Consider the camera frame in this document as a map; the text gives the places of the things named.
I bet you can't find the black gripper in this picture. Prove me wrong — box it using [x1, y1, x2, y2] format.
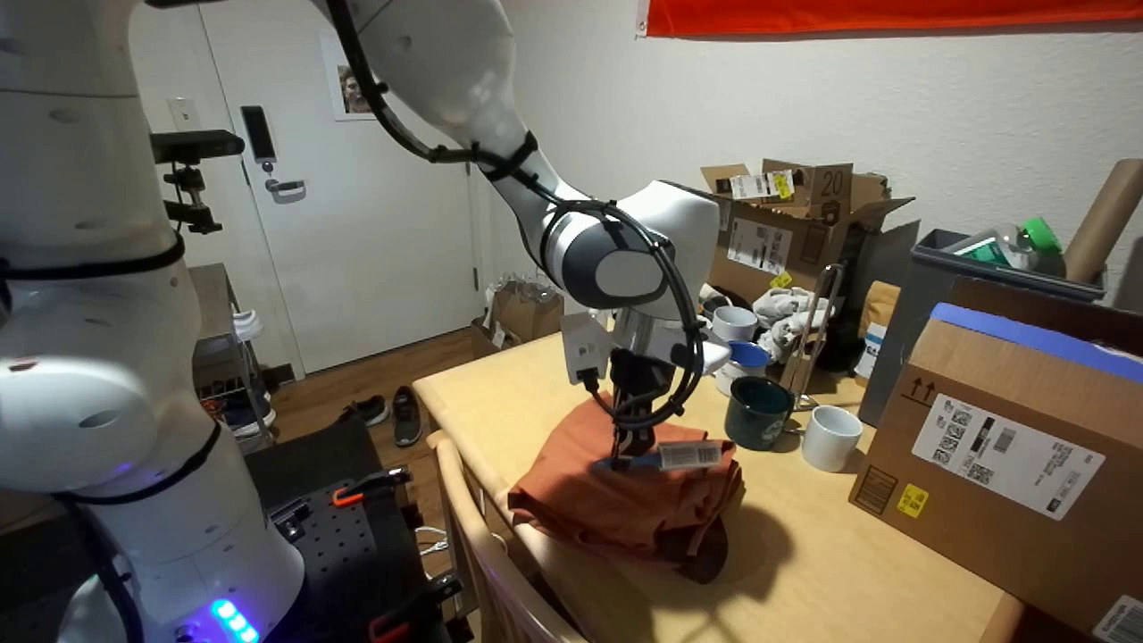
[607, 347, 682, 470]

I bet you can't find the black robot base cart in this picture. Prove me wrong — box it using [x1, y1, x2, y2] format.
[243, 416, 468, 643]

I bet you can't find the folded orange fabric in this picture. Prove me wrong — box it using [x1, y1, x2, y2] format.
[502, 395, 745, 585]

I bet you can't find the dark green mug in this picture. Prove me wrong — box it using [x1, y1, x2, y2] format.
[726, 374, 801, 453]

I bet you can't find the white mug with blue rim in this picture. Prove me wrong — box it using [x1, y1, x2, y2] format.
[720, 340, 777, 381]

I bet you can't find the pale grey mug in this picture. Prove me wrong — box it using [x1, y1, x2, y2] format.
[712, 304, 763, 355]

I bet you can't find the plain brown cardboard box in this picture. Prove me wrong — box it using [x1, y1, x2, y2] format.
[486, 279, 568, 352]

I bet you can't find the white crumpled cloth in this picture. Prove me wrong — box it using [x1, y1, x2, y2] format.
[750, 281, 836, 362]

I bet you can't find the small white mug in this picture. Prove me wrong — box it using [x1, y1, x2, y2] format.
[801, 403, 867, 474]

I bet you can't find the wooden chair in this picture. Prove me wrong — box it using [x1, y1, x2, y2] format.
[425, 433, 586, 643]

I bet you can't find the curved metal rod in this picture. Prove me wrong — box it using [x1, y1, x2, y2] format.
[789, 260, 849, 403]

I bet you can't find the dark shoe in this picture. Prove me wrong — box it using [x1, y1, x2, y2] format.
[390, 381, 425, 449]
[343, 395, 392, 428]

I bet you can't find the open brown cardboard box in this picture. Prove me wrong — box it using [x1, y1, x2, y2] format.
[692, 158, 921, 316]

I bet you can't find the small yellow blue carton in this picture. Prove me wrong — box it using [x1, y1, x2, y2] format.
[857, 279, 907, 381]

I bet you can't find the black trash bin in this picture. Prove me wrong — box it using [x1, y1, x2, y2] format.
[857, 225, 1107, 428]

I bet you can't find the white door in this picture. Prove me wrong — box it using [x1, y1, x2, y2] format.
[136, 22, 496, 379]

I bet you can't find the cardboard box with shipping label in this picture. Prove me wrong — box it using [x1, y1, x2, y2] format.
[845, 300, 1143, 639]

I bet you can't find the small photo on door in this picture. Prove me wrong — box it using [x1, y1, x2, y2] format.
[336, 69, 371, 119]

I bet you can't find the green item in bin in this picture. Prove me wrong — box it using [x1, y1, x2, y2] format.
[950, 216, 1068, 279]

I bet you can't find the black door keypad lock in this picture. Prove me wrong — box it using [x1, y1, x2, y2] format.
[240, 105, 280, 175]

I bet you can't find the brown cardboard tube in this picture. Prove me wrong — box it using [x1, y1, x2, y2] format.
[1063, 158, 1143, 289]

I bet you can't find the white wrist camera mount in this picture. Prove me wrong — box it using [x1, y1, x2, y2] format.
[562, 311, 618, 387]

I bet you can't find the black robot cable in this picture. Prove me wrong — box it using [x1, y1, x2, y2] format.
[0, 0, 707, 447]

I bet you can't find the red wall banner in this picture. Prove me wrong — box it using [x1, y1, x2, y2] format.
[643, 0, 1143, 44]

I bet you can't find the black camera stand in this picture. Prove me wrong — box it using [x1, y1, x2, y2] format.
[159, 160, 227, 239]

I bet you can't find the black camera on stand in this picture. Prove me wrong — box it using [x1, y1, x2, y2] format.
[150, 124, 246, 169]

